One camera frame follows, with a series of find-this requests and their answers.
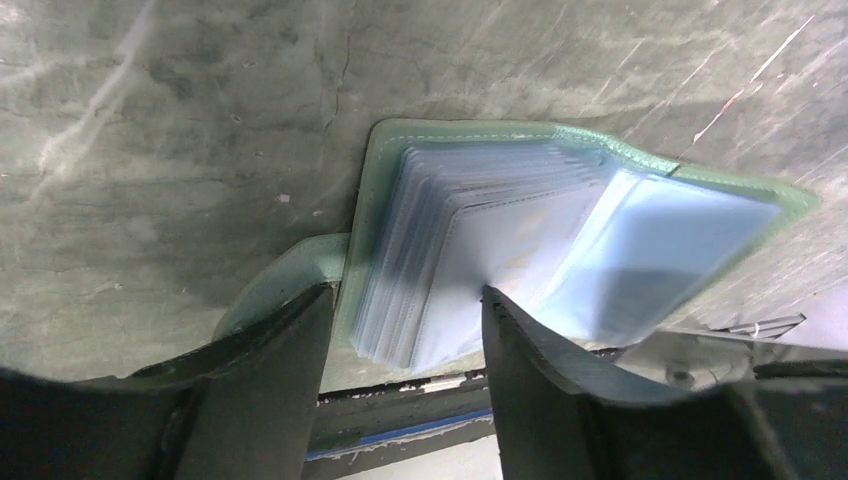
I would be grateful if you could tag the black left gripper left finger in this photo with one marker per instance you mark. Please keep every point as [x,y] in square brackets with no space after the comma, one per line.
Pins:
[240,407]

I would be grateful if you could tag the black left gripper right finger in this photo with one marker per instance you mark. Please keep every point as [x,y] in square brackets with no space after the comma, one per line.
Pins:
[562,412]

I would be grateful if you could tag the green card holder wallet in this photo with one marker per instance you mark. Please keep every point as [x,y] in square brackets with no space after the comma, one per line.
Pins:
[597,240]

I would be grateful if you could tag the aluminium frame rail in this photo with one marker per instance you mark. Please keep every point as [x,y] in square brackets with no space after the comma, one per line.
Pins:
[767,329]

